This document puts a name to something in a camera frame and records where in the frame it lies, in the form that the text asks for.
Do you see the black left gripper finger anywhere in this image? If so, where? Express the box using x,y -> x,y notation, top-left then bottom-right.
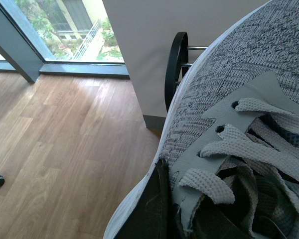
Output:
115,159 -> 168,239

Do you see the black metal shoe rack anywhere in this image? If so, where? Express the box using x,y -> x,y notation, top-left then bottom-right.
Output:
164,32 -> 208,112

